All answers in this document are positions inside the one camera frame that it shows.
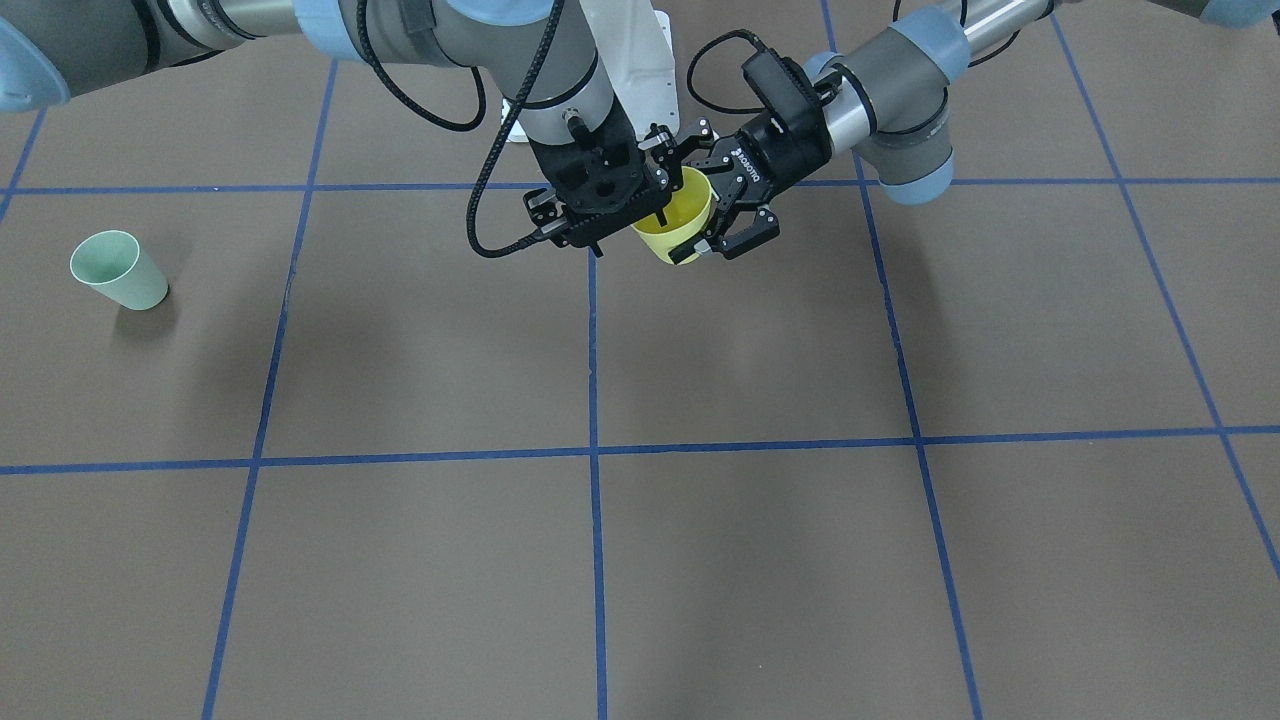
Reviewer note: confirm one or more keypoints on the yellow plastic cup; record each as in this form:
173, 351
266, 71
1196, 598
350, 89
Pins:
682, 219

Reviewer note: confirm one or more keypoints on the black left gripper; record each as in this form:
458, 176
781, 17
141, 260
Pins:
781, 146

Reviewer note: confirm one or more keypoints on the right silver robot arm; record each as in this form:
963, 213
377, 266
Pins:
438, 59

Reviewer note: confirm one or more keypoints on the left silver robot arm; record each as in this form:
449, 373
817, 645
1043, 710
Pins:
887, 101

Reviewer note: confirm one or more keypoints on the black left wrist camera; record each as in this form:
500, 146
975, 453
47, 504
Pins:
780, 83

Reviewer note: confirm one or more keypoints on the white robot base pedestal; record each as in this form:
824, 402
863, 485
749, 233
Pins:
635, 70

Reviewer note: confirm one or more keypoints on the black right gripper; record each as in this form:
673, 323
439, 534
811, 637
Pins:
541, 205

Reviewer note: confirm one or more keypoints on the green plastic cup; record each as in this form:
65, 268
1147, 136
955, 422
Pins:
115, 264

